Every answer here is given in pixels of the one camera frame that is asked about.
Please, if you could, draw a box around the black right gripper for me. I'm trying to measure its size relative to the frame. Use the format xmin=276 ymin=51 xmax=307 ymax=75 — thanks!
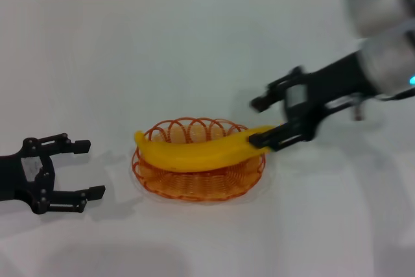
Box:
xmin=248 ymin=48 xmax=377 ymax=153

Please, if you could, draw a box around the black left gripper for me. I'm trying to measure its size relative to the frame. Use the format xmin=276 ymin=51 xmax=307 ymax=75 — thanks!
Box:
xmin=0 ymin=133 xmax=107 ymax=216

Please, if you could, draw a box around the yellow banana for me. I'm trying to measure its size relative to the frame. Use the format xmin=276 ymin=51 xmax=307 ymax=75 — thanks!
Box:
xmin=134 ymin=124 xmax=285 ymax=173

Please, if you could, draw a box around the orange woven plastic basket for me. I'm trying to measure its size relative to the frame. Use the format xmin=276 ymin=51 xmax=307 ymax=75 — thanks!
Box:
xmin=131 ymin=116 xmax=267 ymax=202

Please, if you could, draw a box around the right gripper cable connector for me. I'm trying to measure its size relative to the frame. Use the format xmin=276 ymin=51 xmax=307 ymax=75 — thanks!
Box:
xmin=350 ymin=95 xmax=366 ymax=121

